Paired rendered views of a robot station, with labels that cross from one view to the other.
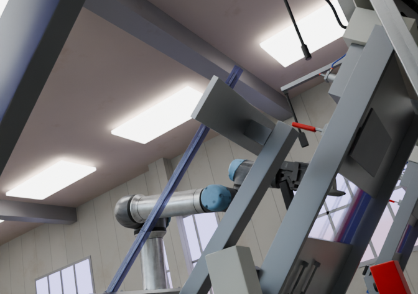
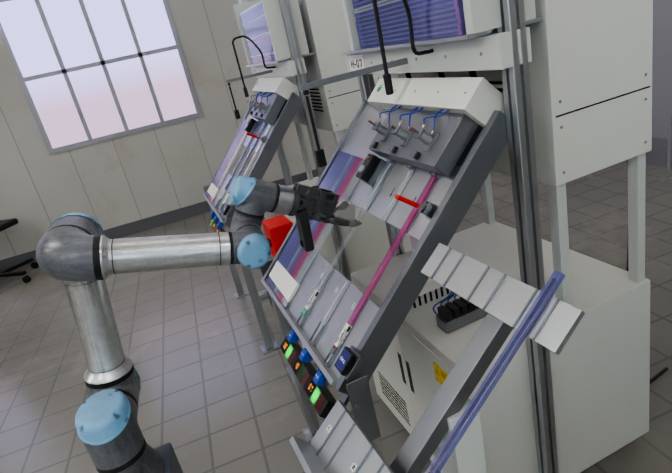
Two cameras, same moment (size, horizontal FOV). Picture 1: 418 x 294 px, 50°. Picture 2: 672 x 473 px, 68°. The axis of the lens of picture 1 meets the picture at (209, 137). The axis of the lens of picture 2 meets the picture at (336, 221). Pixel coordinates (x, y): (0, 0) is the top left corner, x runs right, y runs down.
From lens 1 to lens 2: 1.02 m
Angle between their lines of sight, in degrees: 60
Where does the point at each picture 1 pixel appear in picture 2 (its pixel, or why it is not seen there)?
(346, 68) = (455, 143)
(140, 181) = not seen: outside the picture
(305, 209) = (409, 292)
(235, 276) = (475, 431)
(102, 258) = not seen: outside the picture
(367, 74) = (483, 164)
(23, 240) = not seen: outside the picture
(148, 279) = (98, 335)
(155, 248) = (102, 292)
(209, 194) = (254, 251)
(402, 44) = (524, 148)
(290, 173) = (311, 200)
